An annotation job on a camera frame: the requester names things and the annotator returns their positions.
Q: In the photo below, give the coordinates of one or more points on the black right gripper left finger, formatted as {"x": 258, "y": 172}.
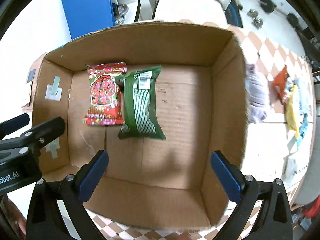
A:
{"x": 77, "y": 189}

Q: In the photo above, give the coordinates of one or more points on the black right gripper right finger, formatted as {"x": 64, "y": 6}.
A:
{"x": 244, "y": 192}

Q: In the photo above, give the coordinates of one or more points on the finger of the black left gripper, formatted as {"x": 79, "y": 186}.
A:
{"x": 14, "y": 124}
{"x": 41, "y": 135}

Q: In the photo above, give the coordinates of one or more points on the red floral snack bag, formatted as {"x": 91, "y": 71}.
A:
{"x": 105, "y": 94}

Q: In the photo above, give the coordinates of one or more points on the blue slim snack packet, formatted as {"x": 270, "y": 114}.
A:
{"x": 302, "y": 130}

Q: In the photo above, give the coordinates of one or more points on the yellow silver sponge pack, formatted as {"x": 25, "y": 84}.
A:
{"x": 292, "y": 111}

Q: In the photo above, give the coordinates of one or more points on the green snack bag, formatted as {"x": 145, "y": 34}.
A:
{"x": 139, "y": 90}

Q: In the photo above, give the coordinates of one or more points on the lilac plush towel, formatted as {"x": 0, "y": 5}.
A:
{"x": 258, "y": 94}

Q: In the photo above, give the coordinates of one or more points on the orange red snack bag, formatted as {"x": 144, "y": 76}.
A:
{"x": 280, "y": 84}

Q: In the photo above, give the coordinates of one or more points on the light blue tissue pack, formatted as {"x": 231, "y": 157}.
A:
{"x": 303, "y": 95}

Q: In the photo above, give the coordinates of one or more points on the checkered pink tablecloth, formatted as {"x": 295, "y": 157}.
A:
{"x": 268, "y": 143}

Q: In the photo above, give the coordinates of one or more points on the brown cardboard box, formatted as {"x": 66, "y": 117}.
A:
{"x": 159, "y": 98}

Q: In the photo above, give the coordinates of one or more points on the steel dumbbell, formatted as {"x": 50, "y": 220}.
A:
{"x": 256, "y": 20}

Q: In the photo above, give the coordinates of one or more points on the dark blue bag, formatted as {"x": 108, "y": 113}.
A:
{"x": 232, "y": 14}

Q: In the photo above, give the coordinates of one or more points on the beige cushioned chair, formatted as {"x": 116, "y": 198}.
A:
{"x": 192, "y": 11}

